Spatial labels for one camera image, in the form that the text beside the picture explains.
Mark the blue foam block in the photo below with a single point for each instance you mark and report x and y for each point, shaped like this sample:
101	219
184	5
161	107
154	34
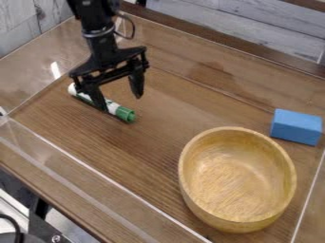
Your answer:
296	127

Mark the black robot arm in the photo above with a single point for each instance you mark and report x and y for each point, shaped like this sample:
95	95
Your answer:
95	14

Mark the black metal table leg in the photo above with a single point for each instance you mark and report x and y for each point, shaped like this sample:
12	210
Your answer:
42	208

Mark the brown wooden bowl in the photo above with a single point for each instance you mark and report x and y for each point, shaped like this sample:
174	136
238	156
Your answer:
237	179

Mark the green and white marker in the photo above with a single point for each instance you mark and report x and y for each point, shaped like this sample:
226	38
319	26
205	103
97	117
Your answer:
115	109

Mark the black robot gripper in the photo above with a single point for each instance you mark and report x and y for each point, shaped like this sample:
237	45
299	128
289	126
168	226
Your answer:
109	64

